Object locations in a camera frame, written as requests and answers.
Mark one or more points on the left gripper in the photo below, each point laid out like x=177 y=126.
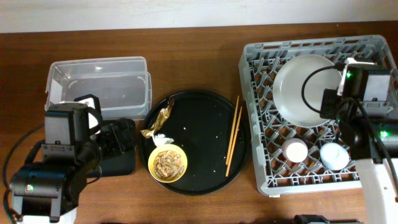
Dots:
x=118 y=137

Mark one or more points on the round black serving tray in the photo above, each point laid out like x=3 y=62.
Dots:
x=200 y=124

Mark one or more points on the white round plate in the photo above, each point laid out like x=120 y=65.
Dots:
x=288 y=84

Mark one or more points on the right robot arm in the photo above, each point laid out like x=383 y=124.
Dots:
x=359 y=106

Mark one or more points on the grey dishwasher rack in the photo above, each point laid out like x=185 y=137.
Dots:
x=258 y=67

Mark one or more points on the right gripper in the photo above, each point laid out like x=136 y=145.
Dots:
x=328 y=103

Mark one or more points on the black rectangular tray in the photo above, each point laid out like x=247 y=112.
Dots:
x=109 y=166

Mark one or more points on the crumpled white tissue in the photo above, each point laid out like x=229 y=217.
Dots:
x=161 y=139

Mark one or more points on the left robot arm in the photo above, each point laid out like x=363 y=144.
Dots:
x=79 y=148

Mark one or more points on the yellow bowl with scraps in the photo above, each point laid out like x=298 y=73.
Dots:
x=167 y=163

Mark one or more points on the blue cup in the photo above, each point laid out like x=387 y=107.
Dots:
x=334 y=156

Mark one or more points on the clear plastic storage bin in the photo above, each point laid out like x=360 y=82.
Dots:
x=122 y=84

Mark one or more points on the gold foil wrapper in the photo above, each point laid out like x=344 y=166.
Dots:
x=162 y=117

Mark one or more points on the wooden chopstick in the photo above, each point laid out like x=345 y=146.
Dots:
x=232 y=130
x=238 y=118

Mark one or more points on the pink cup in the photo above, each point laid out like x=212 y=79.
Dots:
x=295 y=150

